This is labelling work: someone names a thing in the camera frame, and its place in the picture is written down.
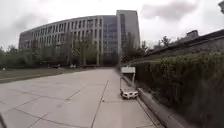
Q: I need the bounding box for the small white wheeled robot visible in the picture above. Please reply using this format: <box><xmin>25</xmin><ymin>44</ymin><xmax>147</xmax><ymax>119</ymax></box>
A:
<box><xmin>119</xmin><ymin>66</ymin><xmax>139</xmax><ymax>100</ymax></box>

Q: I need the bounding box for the large curved glass building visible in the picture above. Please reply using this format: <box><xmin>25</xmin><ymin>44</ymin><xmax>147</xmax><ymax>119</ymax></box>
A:
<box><xmin>18</xmin><ymin>9</ymin><xmax>142</xmax><ymax>67</ymax></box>

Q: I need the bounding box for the grey concrete slab pavement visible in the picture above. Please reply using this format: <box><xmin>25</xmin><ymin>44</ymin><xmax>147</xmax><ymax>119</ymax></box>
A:
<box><xmin>0</xmin><ymin>68</ymin><xmax>164</xmax><ymax>128</ymax></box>

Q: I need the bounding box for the grey stone kerb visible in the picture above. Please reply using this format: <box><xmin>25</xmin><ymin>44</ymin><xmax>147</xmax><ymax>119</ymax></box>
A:
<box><xmin>117</xmin><ymin>69</ymin><xmax>198</xmax><ymax>128</ymax></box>

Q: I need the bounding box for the row of trees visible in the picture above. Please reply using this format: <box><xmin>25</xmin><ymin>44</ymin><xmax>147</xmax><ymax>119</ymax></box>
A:
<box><xmin>0</xmin><ymin>36</ymin><xmax>151</xmax><ymax>69</ymax></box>

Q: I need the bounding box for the green hedge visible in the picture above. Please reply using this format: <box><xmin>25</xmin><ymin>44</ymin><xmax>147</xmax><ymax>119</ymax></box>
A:
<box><xmin>131</xmin><ymin>49</ymin><xmax>224</xmax><ymax>128</ymax></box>

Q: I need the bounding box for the dark low building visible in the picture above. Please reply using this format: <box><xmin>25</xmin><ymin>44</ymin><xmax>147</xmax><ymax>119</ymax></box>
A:
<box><xmin>128</xmin><ymin>28</ymin><xmax>224</xmax><ymax>65</ymax></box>

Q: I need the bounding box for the grass lawn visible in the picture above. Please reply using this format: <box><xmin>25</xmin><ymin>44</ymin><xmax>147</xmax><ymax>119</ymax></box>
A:
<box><xmin>0</xmin><ymin>67</ymin><xmax>88</xmax><ymax>84</ymax></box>

